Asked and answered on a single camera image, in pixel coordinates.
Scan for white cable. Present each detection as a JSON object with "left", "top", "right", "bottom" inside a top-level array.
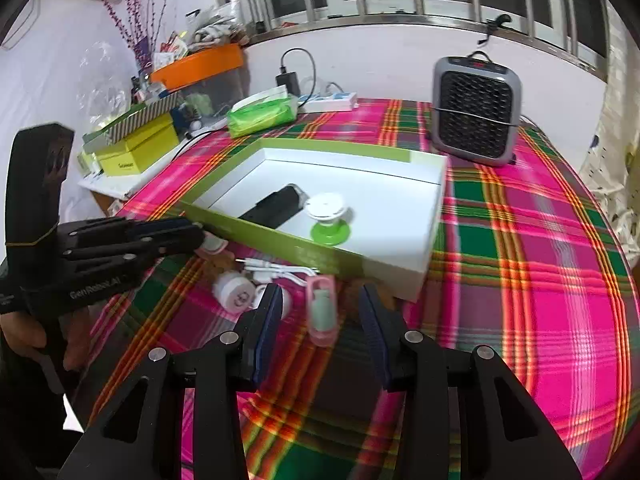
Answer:
[{"left": 235, "top": 257, "right": 319, "bottom": 287}]

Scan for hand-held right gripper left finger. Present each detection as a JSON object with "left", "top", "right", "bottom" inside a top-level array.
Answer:
[{"left": 57, "top": 284, "right": 286, "bottom": 480}]

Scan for black adapter cable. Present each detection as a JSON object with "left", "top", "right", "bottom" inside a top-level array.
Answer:
[{"left": 280, "top": 48, "right": 318, "bottom": 100}]

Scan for metal window grille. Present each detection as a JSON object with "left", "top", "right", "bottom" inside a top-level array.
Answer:
[{"left": 212, "top": 0, "right": 613, "bottom": 81}]

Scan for striped green box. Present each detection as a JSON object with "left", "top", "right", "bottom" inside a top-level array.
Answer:
[{"left": 82, "top": 91, "right": 185, "bottom": 155}]

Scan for person's left hand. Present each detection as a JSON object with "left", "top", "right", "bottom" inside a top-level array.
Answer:
[{"left": 0, "top": 310, "right": 92, "bottom": 372}]

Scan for clear plastic bag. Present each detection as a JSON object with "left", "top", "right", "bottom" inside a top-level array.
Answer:
[{"left": 75, "top": 40, "right": 139, "bottom": 127}]

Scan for pile of plastic bags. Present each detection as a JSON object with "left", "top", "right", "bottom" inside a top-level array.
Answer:
[{"left": 187, "top": 0, "right": 248, "bottom": 50}]

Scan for yellow-green shoe box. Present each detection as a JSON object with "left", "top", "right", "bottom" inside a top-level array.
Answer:
[{"left": 95, "top": 112, "right": 181, "bottom": 177}]

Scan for orange-lid storage bin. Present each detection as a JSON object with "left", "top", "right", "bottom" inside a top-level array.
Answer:
[{"left": 150, "top": 42, "right": 249, "bottom": 113}]

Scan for pink green small bottle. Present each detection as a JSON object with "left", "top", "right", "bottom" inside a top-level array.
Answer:
[{"left": 306, "top": 275, "right": 337, "bottom": 346}]

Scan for green-rimmed white cardboard box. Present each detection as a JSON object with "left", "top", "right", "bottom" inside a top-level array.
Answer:
[{"left": 180, "top": 139, "right": 449, "bottom": 303}]

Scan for pink white round case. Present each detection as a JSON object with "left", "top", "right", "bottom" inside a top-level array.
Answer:
[{"left": 196, "top": 236, "right": 229, "bottom": 257}]

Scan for plaid tablecloth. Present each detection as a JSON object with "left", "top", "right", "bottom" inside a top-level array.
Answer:
[{"left": 75, "top": 97, "right": 633, "bottom": 480}]

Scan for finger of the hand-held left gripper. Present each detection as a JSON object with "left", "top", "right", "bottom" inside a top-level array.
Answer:
[
  {"left": 59, "top": 216, "right": 197, "bottom": 242},
  {"left": 61, "top": 227, "right": 206, "bottom": 282}
]

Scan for white round gadget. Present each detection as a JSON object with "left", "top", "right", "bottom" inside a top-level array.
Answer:
[{"left": 256, "top": 285, "right": 294, "bottom": 322}]

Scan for grey portable heater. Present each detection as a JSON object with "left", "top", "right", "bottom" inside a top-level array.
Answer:
[{"left": 431, "top": 51, "right": 523, "bottom": 167}]

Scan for black thin cable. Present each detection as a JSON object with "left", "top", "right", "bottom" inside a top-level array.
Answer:
[{"left": 172, "top": 129, "right": 232, "bottom": 162}]

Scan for green tissue pack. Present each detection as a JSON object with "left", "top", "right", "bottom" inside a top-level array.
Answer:
[{"left": 227, "top": 86, "right": 299, "bottom": 138}]

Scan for white round plug charger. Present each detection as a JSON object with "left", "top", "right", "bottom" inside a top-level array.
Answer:
[{"left": 212, "top": 271, "right": 257, "bottom": 315}]

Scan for heart-print cream curtain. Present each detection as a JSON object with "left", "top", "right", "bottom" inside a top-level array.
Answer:
[{"left": 582, "top": 10, "right": 640, "bottom": 267}]

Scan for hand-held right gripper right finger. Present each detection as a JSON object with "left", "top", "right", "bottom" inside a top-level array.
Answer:
[{"left": 357, "top": 284, "right": 583, "bottom": 480}]

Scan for white power strip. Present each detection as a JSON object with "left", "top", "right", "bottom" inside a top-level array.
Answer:
[{"left": 298, "top": 91, "right": 359, "bottom": 113}]

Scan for black clip with strap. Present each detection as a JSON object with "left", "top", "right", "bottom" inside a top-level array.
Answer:
[{"left": 477, "top": 16, "right": 512, "bottom": 47}]

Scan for black power adapter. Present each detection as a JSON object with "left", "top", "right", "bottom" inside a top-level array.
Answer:
[{"left": 276, "top": 72, "right": 301, "bottom": 97}]

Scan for brown walnut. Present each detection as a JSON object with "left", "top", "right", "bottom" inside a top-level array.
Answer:
[{"left": 205, "top": 256, "right": 237, "bottom": 281}]

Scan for colourful snack packets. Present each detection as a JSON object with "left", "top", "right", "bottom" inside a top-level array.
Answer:
[{"left": 152, "top": 32, "right": 192, "bottom": 72}]

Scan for purple flower branches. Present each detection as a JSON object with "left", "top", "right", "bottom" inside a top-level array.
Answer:
[{"left": 102, "top": 0, "right": 179, "bottom": 68}]

